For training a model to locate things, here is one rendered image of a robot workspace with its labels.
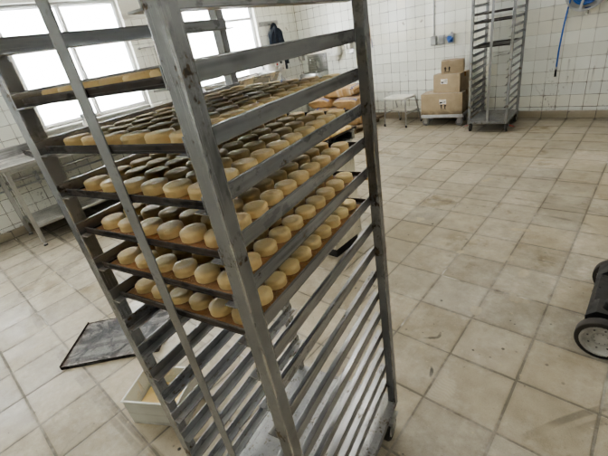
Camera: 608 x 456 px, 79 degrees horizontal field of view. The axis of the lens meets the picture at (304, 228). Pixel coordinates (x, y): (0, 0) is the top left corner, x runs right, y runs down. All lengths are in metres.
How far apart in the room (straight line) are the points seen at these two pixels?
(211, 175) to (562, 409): 1.76
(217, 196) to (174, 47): 0.19
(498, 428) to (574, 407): 0.33
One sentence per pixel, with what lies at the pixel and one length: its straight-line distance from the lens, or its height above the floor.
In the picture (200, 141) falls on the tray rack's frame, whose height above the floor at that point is 1.42.
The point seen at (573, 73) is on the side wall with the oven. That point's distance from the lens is 6.09.
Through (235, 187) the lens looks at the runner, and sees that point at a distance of 0.62.
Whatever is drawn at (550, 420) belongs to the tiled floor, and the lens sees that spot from 1.95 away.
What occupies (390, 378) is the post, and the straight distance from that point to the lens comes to 1.61.
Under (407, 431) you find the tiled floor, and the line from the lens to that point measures 1.82.
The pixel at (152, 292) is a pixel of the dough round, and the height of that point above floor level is 1.06.
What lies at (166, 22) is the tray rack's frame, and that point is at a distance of 0.52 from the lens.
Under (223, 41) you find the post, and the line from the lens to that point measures 1.27.
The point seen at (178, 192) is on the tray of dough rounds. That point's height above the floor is 1.32.
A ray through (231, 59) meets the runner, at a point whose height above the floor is 1.51.
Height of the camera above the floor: 1.52
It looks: 27 degrees down
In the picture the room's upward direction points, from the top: 11 degrees counter-clockwise
